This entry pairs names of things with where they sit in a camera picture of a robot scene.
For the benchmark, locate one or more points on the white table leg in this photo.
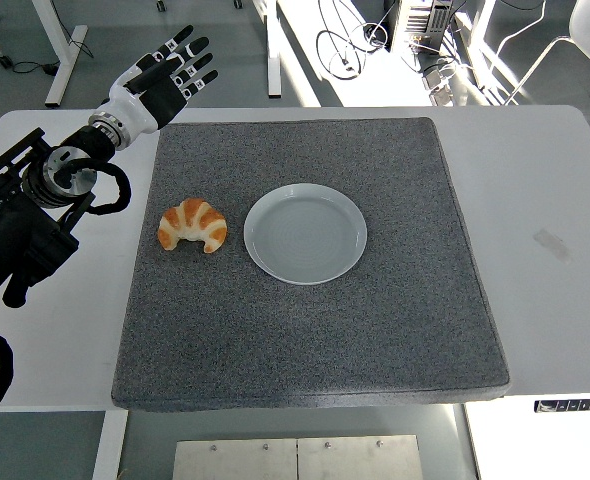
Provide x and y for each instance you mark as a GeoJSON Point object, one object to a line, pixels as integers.
{"type": "Point", "coordinates": [472, 450]}
{"type": "Point", "coordinates": [109, 445]}

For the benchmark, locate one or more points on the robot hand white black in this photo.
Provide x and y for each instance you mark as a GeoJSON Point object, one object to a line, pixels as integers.
{"type": "Point", "coordinates": [135, 107]}

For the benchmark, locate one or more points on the clear tape patch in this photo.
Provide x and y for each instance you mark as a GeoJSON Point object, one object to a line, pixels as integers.
{"type": "Point", "coordinates": [552, 246]}

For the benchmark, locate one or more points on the round pale grey plate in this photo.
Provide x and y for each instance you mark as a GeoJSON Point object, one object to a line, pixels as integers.
{"type": "Point", "coordinates": [305, 235]}

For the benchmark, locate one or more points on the computer tower case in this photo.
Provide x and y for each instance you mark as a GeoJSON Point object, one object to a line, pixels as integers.
{"type": "Point", "coordinates": [420, 25]}

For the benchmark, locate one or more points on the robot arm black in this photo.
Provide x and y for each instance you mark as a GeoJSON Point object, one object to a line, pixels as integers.
{"type": "Point", "coordinates": [15, 220]}

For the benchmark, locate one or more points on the white desk leg with foot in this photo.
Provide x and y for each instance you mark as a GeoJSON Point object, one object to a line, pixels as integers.
{"type": "Point", "coordinates": [273, 75]}
{"type": "Point", "coordinates": [65, 65]}

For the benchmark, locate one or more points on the grey speckled square mat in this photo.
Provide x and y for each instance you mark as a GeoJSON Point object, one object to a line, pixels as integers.
{"type": "Point", "coordinates": [305, 340]}

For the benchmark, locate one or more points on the table control panel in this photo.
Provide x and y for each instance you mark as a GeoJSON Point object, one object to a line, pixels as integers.
{"type": "Point", "coordinates": [575, 405]}

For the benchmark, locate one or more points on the grey power adapter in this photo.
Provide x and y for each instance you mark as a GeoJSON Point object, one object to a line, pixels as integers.
{"type": "Point", "coordinates": [437, 90]}

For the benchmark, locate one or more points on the golden croissant bread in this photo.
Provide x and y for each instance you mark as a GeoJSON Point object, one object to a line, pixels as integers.
{"type": "Point", "coordinates": [195, 215]}

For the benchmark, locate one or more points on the grey metal plate with screws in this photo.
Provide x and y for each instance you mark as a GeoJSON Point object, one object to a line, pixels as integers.
{"type": "Point", "coordinates": [295, 460]}

